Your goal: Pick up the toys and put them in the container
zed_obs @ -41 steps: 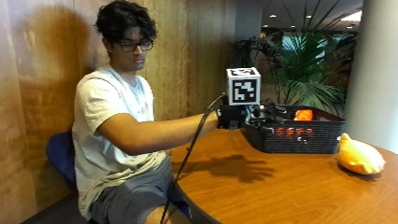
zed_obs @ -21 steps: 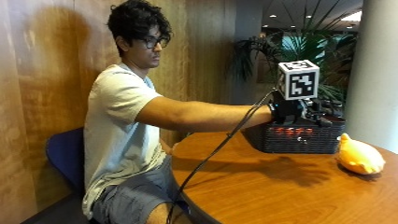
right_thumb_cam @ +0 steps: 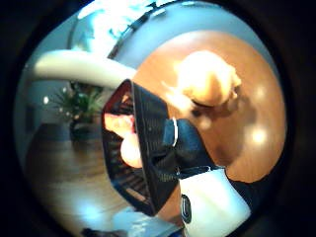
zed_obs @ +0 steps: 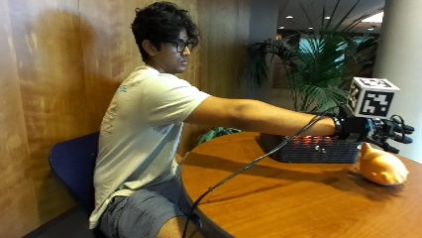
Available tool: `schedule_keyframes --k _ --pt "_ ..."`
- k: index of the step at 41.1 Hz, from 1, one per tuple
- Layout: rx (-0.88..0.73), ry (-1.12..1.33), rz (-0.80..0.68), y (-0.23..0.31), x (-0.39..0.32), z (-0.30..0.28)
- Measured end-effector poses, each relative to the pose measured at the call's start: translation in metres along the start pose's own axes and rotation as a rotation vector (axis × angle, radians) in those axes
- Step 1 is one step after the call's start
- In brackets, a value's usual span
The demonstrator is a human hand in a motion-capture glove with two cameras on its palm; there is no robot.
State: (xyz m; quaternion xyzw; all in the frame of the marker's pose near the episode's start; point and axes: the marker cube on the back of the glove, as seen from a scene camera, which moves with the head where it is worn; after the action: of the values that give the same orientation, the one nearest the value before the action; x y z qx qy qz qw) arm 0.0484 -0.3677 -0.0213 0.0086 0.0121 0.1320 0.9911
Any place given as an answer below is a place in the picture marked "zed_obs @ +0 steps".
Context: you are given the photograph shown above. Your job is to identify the orange soft toy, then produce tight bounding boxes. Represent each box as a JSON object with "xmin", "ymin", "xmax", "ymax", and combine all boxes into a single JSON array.
[{"xmin": 357, "ymin": 142, "xmax": 411, "ymax": 186}]

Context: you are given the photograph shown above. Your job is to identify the white marker cube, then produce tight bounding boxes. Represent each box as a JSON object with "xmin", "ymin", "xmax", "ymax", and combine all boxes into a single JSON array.
[{"xmin": 348, "ymin": 76, "xmax": 401, "ymax": 119}]

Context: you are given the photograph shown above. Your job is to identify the white pillar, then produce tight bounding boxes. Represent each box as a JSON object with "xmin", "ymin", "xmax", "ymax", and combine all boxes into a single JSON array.
[{"xmin": 372, "ymin": 0, "xmax": 422, "ymax": 165}]

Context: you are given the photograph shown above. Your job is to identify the red items in basket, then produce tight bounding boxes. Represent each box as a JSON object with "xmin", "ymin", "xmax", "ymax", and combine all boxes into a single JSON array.
[{"xmin": 291, "ymin": 135, "xmax": 336, "ymax": 145}]

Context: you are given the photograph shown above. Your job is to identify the black woven basket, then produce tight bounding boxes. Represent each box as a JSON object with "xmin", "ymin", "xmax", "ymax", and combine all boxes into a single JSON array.
[{"xmin": 259, "ymin": 132, "xmax": 363, "ymax": 165}]

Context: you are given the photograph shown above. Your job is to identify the green palm plant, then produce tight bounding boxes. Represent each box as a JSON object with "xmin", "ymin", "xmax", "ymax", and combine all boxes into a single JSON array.
[{"xmin": 196, "ymin": 3, "xmax": 381, "ymax": 147}]

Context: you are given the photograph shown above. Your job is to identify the black glasses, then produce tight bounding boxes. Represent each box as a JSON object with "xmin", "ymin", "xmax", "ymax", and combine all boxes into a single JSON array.
[{"xmin": 167, "ymin": 39, "xmax": 198, "ymax": 54}]

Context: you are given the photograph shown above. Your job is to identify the the person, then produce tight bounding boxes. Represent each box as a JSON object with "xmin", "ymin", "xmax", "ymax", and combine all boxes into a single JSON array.
[{"xmin": 88, "ymin": 1, "xmax": 416, "ymax": 238}]

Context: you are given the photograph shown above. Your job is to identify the white t-shirt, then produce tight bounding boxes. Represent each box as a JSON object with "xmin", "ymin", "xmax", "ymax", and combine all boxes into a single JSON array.
[{"xmin": 88, "ymin": 64, "xmax": 212, "ymax": 230}]

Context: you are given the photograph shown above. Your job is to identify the grey shorts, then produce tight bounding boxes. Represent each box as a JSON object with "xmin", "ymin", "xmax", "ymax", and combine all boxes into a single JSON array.
[{"xmin": 98, "ymin": 175, "xmax": 198, "ymax": 238}]

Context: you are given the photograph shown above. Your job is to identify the blue chair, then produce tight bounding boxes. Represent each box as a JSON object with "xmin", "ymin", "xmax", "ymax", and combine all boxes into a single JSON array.
[{"xmin": 49, "ymin": 131, "xmax": 102, "ymax": 216}]

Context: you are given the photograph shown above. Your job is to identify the black cable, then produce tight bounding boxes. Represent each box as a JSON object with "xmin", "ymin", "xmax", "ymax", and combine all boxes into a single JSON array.
[{"xmin": 182, "ymin": 104, "xmax": 349, "ymax": 238}]

